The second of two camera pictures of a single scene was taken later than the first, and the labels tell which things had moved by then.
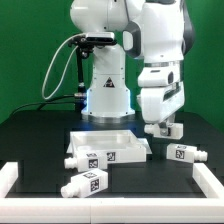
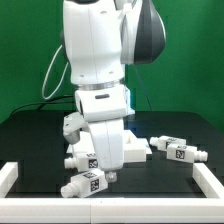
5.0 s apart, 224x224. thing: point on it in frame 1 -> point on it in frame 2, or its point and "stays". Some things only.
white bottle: [186, 153] stays
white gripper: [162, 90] -> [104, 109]
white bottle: [86, 184] stays
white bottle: [175, 131] -> [163, 141]
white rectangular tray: [120, 145] stays
